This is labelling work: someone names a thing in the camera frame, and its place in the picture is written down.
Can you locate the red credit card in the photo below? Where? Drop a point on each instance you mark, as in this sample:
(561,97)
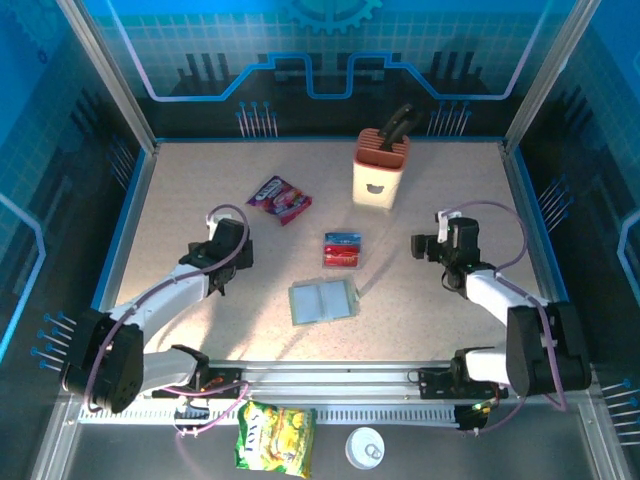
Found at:
(341,262)
(341,250)

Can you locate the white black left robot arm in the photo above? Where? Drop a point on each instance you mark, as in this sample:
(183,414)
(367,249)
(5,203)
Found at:
(165,295)

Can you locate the purple candy bag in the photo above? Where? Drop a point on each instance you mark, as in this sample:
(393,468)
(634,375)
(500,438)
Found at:
(280,197)

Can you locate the red battery pack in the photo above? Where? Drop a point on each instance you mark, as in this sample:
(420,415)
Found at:
(362,250)

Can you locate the cream orange knife block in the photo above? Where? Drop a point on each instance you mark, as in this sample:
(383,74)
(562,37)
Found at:
(375,190)

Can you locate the black connector box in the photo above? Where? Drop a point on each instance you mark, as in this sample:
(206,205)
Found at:
(472,417)
(192,412)

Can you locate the yellow green snack bag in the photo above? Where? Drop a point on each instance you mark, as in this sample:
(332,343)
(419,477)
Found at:
(275,440)

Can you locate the grey metal shelf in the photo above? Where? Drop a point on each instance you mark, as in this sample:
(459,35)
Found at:
(450,455)

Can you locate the white tin can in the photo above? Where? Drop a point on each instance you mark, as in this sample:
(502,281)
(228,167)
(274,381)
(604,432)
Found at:
(365,447)

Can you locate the aluminium table side rail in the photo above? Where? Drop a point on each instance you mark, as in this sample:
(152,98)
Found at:
(535,240)
(122,240)

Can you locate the blue table edge rail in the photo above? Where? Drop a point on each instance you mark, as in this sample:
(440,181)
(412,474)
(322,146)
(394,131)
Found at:
(250,140)

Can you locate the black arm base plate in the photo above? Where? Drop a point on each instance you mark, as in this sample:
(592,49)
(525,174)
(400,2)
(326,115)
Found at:
(230,374)
(430,385)

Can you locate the aluminium mounting rail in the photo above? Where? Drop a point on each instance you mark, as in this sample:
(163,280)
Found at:
(325,380)

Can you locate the aluminium frame post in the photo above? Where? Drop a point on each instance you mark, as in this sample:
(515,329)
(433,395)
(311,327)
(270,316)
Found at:
(110,75)
(52,445)
(606,445)
(546,75)

